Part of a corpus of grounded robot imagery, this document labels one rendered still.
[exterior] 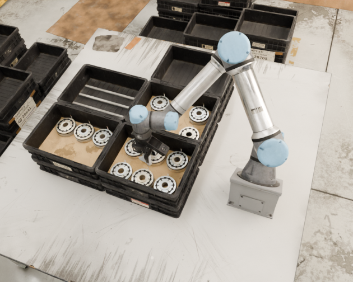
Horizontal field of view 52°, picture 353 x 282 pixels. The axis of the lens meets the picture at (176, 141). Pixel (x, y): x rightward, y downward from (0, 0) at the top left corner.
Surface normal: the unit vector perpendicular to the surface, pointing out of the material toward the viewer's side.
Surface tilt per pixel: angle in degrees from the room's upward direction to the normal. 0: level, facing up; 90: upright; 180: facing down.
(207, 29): 0
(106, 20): 0
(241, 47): 39
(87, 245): 0
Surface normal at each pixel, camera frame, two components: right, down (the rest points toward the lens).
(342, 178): -0.07, -0.58
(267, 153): -0.08, 0.31
